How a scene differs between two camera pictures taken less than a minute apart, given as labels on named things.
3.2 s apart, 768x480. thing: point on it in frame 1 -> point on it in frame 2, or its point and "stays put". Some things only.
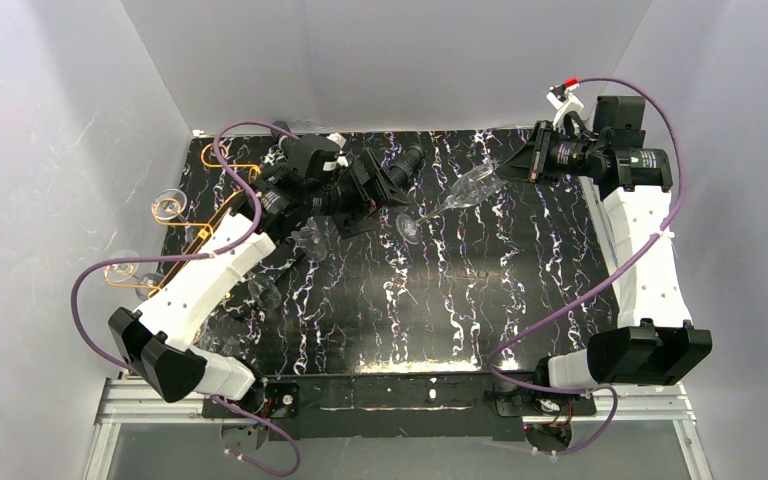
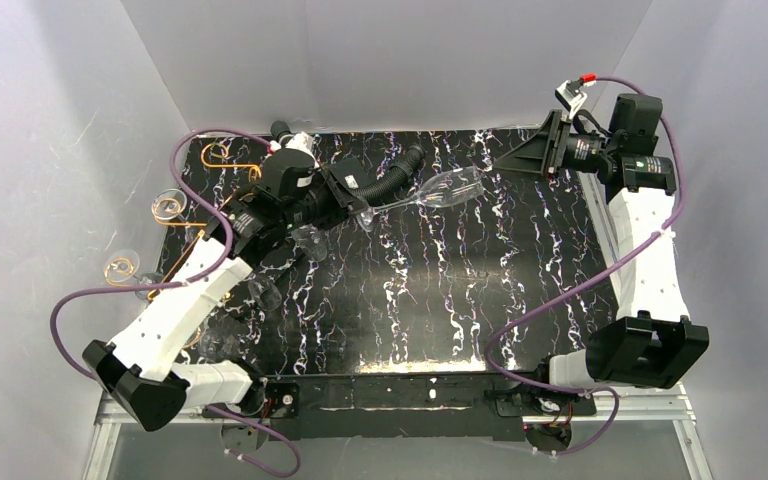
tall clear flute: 473,187 -> 452,187
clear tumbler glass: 310,240 stays put
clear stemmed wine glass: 120,272 stays put
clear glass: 168,204 stays put
